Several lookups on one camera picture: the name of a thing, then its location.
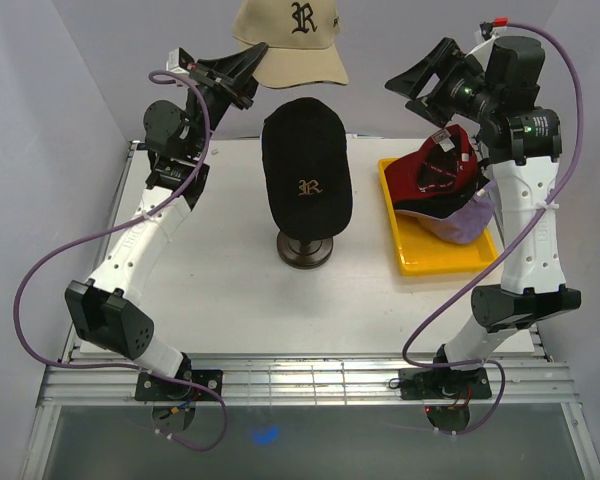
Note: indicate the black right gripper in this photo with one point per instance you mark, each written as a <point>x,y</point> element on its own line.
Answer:
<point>445,60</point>

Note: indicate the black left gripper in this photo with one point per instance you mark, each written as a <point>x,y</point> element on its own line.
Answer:
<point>243,67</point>

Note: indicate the beige baseball cap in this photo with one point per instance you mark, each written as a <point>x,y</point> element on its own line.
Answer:
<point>301,38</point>

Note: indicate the black baseball cap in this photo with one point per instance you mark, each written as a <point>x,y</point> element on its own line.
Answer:
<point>306,168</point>

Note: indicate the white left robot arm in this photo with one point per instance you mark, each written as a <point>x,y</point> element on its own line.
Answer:
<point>105,308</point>

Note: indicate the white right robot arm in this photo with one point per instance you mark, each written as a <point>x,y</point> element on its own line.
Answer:
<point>496,86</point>

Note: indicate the red baseball cap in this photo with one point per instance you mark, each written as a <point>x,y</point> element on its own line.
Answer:
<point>438,178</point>

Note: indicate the lavender baseball cap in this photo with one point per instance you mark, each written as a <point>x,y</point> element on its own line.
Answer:
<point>466,224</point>

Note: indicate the yellow plastic tray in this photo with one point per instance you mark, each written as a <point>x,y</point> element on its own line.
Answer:
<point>419,252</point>

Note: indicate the beige mannequin head stand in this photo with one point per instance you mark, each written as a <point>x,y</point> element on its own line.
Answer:
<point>303,255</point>

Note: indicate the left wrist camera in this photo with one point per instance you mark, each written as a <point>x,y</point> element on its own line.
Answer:
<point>180,61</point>

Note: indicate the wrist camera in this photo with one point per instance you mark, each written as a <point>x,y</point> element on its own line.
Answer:
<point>487,34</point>
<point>180,61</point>

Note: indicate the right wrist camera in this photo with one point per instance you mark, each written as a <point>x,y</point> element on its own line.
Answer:
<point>487,34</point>

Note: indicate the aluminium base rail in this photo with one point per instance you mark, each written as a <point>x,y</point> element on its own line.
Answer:
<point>304,382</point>

